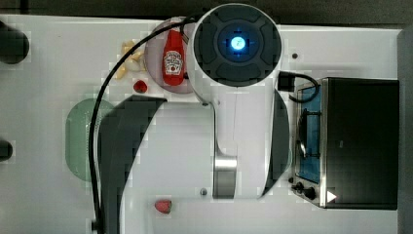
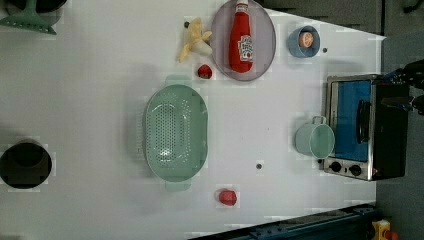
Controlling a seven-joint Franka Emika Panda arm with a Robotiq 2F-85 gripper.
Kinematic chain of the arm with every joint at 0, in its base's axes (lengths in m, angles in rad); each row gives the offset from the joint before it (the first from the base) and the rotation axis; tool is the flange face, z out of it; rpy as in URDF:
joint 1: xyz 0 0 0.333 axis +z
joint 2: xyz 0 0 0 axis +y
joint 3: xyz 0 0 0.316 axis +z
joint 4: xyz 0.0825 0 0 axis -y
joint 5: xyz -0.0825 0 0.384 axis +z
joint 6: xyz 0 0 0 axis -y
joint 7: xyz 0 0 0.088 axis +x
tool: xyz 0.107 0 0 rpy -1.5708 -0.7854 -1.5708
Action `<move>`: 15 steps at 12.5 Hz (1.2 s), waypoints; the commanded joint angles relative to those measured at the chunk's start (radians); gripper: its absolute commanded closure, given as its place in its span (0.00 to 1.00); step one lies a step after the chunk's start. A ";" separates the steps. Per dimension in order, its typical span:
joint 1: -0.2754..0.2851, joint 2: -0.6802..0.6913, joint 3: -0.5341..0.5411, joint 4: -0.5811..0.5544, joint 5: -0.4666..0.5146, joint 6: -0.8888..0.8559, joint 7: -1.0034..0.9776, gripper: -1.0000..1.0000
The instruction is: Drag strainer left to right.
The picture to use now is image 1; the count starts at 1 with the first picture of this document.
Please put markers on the green plastic strainer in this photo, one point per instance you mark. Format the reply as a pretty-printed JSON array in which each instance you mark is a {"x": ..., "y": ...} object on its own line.
[{"x": 77, "y": 130}]

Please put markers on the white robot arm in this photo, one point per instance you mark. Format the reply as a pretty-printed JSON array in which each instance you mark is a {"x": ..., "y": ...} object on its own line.
[{"x": 233, "y": 60}]

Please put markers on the red ketchup bottle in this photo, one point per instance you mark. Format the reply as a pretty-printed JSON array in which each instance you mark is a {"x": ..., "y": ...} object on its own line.
[{"x": 173, "y": 59}]

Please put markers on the small red strawberry toy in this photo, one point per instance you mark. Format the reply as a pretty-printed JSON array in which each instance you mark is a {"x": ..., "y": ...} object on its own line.
[{"x": 140, "y": 87}]

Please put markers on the pink round plate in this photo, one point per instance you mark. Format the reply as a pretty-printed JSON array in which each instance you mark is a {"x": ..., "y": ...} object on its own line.
[{"x": 153, "y": 58}]

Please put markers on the peeled toy banana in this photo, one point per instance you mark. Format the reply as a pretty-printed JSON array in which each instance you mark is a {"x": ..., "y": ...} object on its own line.
[{"x": 134, "y": 62}]

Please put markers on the large red strawberry toy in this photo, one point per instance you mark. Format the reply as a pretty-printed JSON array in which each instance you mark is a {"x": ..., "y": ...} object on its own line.
[{"x": 163, "y": 206}]

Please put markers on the black toaster oven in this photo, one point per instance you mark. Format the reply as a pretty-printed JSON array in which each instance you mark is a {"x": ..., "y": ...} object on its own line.
[{"x": 345, "y": 144}]

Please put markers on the black cylinder lower post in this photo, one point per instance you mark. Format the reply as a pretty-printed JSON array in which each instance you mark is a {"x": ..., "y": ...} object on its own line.
[{"x": 6, "y": 150}]

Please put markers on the black cylinder post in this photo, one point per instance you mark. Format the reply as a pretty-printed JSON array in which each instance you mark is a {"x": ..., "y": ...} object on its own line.
[
  {"x": 6, "y": 150},
  {"x": 14, "y": 44}
]

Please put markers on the black cylinder upper post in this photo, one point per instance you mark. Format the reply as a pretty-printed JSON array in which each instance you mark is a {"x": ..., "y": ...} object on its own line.
[{"x": 14, "y": 44}]

